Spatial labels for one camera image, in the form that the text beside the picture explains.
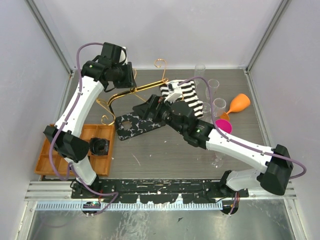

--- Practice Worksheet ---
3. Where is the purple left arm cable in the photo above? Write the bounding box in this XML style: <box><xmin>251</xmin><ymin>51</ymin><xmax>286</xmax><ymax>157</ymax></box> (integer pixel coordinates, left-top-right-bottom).
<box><xmin>48</xmin><ymin>42</ymin><xmax>119</xmax><ymax>217</ymax></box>

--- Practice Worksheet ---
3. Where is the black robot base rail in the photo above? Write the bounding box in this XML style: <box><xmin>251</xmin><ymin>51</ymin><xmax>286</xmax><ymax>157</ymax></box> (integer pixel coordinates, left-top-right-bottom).
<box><xmin>71</xmin><ymin>177</ymin><xmax>251</xmax><ymax>205</ymax></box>

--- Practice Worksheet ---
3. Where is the blue floral rolled tie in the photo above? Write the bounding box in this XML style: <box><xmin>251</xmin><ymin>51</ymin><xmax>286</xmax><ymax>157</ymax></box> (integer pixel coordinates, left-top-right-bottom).
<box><xmin>89</xmin><ymin>137</ymin><xmax>110</xmax><ymax>156</ymax></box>

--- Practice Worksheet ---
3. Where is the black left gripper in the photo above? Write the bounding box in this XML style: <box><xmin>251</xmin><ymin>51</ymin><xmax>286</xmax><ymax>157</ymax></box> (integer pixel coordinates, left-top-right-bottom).
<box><xmin>113</xmin><ymin>61</ymin><xmax>138</xmax><ymax>89</ymax></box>

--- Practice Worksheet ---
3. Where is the pink plastic wine glass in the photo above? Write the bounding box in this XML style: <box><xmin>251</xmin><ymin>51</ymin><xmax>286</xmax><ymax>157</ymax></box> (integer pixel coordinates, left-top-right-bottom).
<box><xmin>215</xmin><ymin>119</ymin><xmax>233</xmax><ymax>134</ymax></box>

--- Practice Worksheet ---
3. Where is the gold wine glass rack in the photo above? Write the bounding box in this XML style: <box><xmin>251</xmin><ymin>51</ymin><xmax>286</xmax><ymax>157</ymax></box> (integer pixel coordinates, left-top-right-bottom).
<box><xmin>96</xmin><ymin>59</ymin><xmax>169</xmax><ymax>141</ymax></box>

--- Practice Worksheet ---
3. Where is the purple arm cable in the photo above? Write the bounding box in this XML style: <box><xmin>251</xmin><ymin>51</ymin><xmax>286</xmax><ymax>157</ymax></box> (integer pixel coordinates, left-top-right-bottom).
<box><xmin>172</xmin><ymin>76</ymin><xmax>307</xmax><ymax>216</ymax></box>
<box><xmin>48</xmin><ymin>42</ymin><xmax>119</xmax><ymax>217</ymax></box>

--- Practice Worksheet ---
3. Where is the black white striped cloth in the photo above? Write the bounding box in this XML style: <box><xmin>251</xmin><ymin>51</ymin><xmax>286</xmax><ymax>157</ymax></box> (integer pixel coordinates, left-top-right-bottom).
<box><xmin>159</xmin><ymin>79</ymin><xmax>204</xmax><ymax>119</ymax></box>

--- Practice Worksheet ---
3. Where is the orange plastic wine glass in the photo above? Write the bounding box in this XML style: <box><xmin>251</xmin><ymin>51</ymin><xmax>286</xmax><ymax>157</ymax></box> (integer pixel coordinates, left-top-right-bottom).
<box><xmin>219</xmin><ymin>93</ymin><xmax>251</xmax><ymax>121</ymax></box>

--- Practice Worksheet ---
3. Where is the tall clear champagne flute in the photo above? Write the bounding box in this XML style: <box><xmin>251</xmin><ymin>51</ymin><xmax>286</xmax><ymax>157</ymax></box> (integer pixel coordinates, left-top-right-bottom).
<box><xmin>194</xmin><ymin>64</ymin><xmax>206</xmax><ymax>91</ymax></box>

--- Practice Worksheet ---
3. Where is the orange wooden compartment tray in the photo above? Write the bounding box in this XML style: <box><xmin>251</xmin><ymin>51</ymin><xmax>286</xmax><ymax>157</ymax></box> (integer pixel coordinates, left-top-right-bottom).
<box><xmin>34</xmin><ymin>124</ymin><xmax>116</xmax><ymax>177</ymax></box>

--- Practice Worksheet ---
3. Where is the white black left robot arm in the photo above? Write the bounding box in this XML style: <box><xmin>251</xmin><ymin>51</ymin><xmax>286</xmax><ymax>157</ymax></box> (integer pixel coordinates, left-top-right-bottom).
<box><xmin>43</xmin><ymin>42</ymin><xmax>136</xmax><ymax>198</ymax></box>

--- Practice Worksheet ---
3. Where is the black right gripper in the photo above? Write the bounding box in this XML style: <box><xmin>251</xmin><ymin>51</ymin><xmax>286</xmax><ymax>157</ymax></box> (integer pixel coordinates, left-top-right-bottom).
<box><xmin>132</xmin><ymin>94</ymin><xmax>186</xmax><ymax>135</ymax></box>

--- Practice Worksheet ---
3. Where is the clear stemmed wine glass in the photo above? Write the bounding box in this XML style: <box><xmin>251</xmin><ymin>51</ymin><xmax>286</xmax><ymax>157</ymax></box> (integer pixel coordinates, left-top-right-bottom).
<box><xmin>210</xmin><ymin>98</ymin><xmax>226</xmax><ymax>124</ymax></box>

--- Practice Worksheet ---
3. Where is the white slotted cable duct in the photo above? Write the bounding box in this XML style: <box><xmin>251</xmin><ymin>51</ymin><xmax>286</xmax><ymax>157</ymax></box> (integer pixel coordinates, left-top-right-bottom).
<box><xmin>35</xmin><ymin>200</ymin><xmax>223</xmax><ymax>211</ymax></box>

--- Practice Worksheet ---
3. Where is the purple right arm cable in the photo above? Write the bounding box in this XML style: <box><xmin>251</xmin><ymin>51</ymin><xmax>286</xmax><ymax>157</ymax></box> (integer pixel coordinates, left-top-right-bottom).
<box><xmin>172</xmin><ymin>76</ymin><xmax>307</xmax><ymax>216</ymax></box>

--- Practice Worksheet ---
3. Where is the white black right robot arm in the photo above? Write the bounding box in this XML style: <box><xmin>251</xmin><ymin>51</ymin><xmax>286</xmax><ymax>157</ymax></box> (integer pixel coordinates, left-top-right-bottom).
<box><xmin>132</xmin><ymin>83</ymin><xmax>293</xmax><ymax>197</ymax></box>

